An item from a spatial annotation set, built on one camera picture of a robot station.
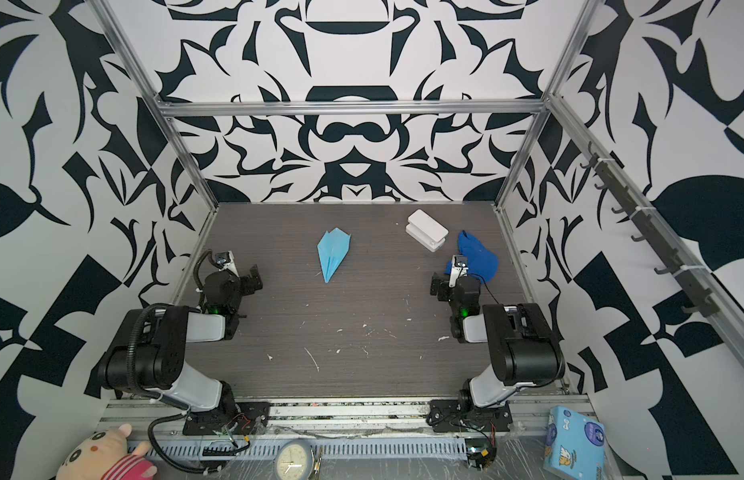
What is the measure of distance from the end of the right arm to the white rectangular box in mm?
205

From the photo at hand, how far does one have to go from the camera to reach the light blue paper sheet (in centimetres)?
103

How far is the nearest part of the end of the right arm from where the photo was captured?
730 millimetres

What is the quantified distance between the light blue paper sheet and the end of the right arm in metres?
0.33
